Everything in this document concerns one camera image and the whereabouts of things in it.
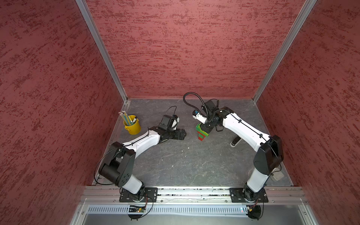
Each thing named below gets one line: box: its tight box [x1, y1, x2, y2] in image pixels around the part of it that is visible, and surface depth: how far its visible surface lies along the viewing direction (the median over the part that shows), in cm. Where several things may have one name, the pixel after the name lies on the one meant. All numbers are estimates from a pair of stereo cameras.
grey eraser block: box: [271, 170, 285, 181], surface depth 81 cm
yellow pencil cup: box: [122, 114, 142, 135], surface depth 94 cm
